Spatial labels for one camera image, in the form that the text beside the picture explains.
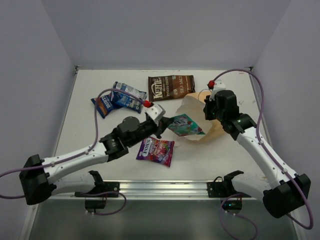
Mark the teal Fox's mint bag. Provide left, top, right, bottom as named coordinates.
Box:
left=167, top=114, right=205, bottom=137

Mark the purple Fox's candy bag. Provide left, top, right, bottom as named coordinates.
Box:
left=136, top=136, right=175, bottom=168

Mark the brown paper bag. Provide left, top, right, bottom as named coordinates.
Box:
left=173, top=91, right=225, bottom=147

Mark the blue white snack packet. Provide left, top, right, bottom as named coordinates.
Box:
left=111, top=81, right=147, bottom=114

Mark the dark brown snack packet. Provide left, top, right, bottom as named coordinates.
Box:
left=148, top=75, right=195, bottom=102

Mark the blue chip snack bag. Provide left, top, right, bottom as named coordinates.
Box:
left=90, top=94, right=121, bottom=119

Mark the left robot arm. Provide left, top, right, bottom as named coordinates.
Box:
left=19, top=116, right=173, bottom=205

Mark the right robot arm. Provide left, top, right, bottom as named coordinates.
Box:
left=203, top=90, right=311, bottom=219

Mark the left black controller box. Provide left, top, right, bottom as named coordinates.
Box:
left=84, top=197, right=107, bottom=212

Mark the black controller box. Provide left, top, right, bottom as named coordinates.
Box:
left=84, top=197, right=107, bottom=212
left=222, top=199, right=243, bottom=214

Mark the right black controller box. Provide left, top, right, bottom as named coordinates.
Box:
left=222, top=199, right=243, bottom=214

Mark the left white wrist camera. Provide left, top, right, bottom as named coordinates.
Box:
left=143, top=100, right=166, bottom=126

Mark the aluminium mounting rail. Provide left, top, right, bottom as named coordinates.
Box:
left=49, top=177, right=296, bottom=201

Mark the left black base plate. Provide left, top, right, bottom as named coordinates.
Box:
left=74, top=170, right=120, bottom=198

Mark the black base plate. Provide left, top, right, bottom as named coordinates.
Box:
left=74, top=170, right=120, bottom=198
left=206, top=176, right=240, bottom=198

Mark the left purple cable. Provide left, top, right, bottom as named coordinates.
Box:
left=0, top=87, right=153, bottom=216

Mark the purple cable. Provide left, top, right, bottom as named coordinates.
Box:
left=0, top=87, right=153, bottom=216
left=218, top=69, right=315, bottom=240

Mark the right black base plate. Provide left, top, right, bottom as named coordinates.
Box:
left=206, top=176, right=240, bottom=198

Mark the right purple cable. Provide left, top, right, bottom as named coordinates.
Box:
left=218, top=69, right=315, bottom=240

